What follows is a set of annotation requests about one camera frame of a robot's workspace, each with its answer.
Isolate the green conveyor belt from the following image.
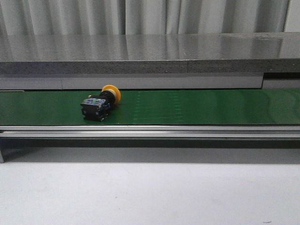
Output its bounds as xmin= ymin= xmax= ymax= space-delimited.
xmin=0 ymin=89 xmax=300 ymax=126

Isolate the grey cabinet panel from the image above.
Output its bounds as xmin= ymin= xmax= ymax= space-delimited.
xmin=0 ymin=72 xmax=300 ymax=90

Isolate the dark granite counter slab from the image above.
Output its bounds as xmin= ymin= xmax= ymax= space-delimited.
xmin=0 ymin=32 xmax=300 ymax=75

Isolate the grey curtain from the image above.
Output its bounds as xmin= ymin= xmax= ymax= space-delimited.
xmin=0 ymin=0 xmax=300 ymax=35

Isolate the yellow push button switch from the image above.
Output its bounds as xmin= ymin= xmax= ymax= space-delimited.
xmin=80 ymin=84 xmax=121 ymax=121

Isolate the aluminium conveyor frame rail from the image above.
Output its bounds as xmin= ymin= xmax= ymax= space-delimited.
xmin=0 ymin=125 xmax=300 ymax=164

